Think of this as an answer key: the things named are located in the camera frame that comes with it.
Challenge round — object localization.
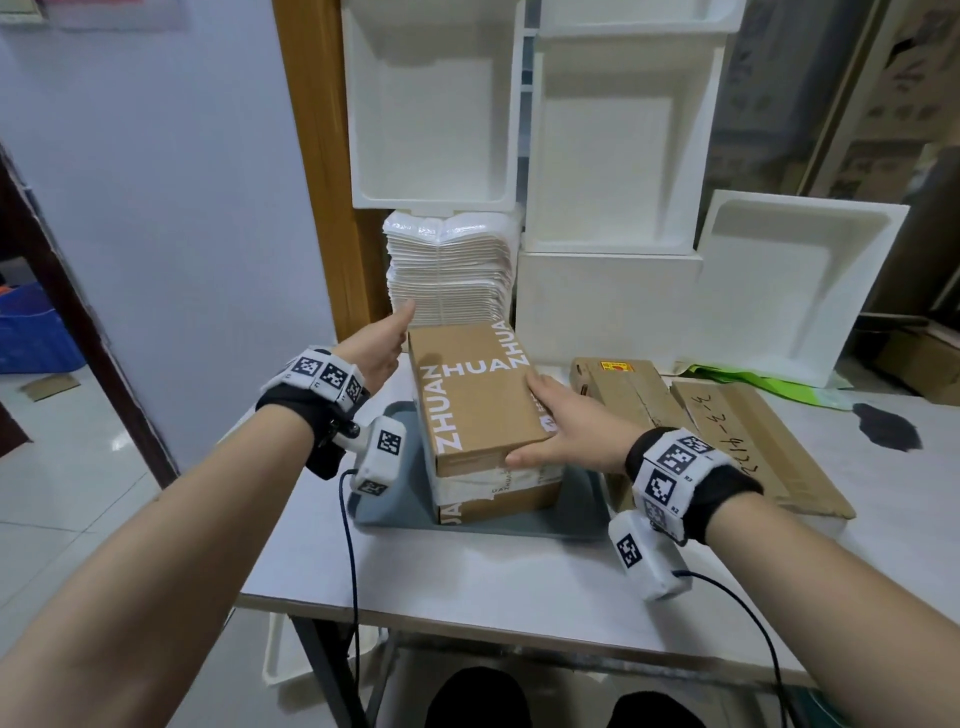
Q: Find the person's left hand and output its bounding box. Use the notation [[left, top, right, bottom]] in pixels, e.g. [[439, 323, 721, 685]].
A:
[[333, 300, 419, 398]]

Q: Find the person's right hand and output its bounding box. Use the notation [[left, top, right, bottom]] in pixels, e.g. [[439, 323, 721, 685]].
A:
[[505, 373, 649, 477]]

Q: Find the brown printed cardboard box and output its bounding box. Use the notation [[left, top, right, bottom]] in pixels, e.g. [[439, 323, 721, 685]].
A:
[[407, 321, 561, 479], [431, 459, 566, 527]]

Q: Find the person's right forearm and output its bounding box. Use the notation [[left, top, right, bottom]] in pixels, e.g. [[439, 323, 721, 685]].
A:
[[705, 491, 960, 728]]

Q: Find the person's left forearm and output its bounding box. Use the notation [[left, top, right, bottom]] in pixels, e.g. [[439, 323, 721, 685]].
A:
[[0, 405, 318, 728]]

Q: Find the grey plastic tray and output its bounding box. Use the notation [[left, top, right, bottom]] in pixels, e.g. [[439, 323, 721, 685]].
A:
[[352, 401, 613, 540]]

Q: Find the stack of white padded envelopes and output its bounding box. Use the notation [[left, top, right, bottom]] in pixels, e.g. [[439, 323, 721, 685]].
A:
[[381, 207, 524, 333]]

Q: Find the flat cardboard with red label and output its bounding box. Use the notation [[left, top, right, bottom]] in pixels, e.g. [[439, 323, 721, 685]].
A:
[[569, 357, 682, 513]]

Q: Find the white foam box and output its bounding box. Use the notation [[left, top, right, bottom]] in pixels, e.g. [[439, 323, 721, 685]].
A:
[[515, 250, 707, 369]]

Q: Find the tall white foam tray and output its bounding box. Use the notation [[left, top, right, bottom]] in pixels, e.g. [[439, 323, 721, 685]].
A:
[[341, 0, 527, 212]]

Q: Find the flat cardboard with handwriting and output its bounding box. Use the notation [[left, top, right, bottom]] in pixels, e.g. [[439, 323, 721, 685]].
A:
[[669, 378, 858, 521]]

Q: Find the person's left leg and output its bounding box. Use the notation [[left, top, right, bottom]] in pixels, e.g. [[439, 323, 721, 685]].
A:
[[423, 665, 534, 728]]

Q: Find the person's leg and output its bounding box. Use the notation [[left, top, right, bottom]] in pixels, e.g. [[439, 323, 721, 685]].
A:
[[606, 690, 711, 728], [423, 665, 534, 728]]

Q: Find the green plastic bag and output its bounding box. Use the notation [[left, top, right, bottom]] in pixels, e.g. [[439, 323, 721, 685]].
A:
[[677, 364, 857, 413]]

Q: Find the large white foam tray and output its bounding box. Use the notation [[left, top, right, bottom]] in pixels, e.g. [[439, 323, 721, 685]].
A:
[[522, 33, 733, 257]]

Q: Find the person's right leg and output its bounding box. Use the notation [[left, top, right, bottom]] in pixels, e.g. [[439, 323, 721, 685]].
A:
[[606, 690, 711, 728]]

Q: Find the wide white foam tray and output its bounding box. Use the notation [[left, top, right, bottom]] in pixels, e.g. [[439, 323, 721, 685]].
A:
[[677, 189, 911, 389]]

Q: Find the small cardboard piece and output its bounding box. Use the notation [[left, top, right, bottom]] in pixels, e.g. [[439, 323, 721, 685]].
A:
[[18, 372, 81, 404]]

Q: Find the blue plastic crate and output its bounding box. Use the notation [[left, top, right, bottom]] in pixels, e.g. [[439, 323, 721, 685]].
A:
[[0, 282, 88, 375]]

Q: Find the open cardboard box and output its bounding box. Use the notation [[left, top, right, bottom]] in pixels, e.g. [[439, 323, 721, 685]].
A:
[[872, 321, 960, 408]]

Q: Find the stack of cardboard boxes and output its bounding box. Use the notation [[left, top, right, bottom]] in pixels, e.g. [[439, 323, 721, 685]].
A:
[[806, 0, 960, 205]]

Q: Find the black marker wrist strap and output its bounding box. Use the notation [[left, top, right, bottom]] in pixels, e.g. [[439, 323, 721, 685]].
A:
[[255, 345, 370, 482], [625, 426, 765, 546]]

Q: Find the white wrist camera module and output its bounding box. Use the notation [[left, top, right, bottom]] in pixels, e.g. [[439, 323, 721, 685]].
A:
[[608, 513, 692, 602], [351, 419, 408, 498]]

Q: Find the wooden door frame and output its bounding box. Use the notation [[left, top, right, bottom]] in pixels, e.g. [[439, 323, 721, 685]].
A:
[[270, 0, 393, 343]]

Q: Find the black cable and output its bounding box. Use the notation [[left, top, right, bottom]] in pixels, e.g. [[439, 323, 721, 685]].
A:
[[339, 468, 365, 728], [673, 570, 787, 728]]

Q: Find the metal table frame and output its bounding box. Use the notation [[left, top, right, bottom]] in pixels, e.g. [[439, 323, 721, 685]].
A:
[[288, 613, 400, 728]]

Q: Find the dark door frame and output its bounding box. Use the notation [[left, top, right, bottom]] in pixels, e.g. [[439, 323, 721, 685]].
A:
[[0, 141, 179, 489]]

